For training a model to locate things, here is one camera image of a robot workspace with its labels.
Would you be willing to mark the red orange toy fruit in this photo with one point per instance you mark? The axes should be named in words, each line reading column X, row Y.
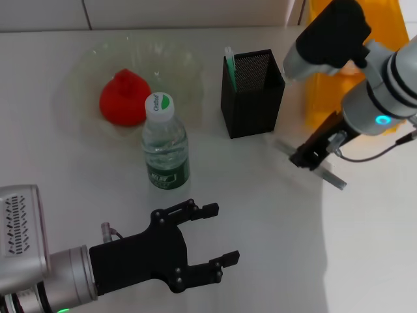
column 120, row 101

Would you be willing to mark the translucent wavy fruit plate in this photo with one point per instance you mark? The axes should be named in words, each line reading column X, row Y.
column 182, row 75

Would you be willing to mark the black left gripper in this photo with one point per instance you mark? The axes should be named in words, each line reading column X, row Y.
column 140, row 257

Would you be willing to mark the left wrist camera silver box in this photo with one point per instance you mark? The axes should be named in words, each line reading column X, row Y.
column 19, row 221

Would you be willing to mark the green utility knife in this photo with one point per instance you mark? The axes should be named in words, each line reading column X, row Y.
column 232, row 70

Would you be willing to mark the wrist camera silver box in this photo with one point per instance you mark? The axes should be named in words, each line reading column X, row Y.
column 332, row 36
column 19, row 221

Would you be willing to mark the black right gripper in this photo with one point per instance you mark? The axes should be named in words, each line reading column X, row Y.
column 329, row 137

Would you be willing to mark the right robot arm silver white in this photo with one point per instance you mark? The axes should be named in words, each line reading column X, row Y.
column 384, row 84

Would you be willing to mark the yellow plastic storage bin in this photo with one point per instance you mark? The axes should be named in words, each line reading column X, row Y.
column 321, row 98

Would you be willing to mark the black mesh pen holder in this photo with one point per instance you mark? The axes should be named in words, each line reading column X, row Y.
column 252, row 107

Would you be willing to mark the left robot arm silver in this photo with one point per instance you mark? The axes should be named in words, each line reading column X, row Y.
column 62, row 280

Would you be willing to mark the clear water bottle green label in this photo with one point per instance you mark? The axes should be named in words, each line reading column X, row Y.
column 166, row 146

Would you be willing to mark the silver marker pen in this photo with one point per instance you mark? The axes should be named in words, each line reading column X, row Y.
column 334, row 181

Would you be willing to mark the right wrist camera silver box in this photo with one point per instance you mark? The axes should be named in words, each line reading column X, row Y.
column 332, row 36

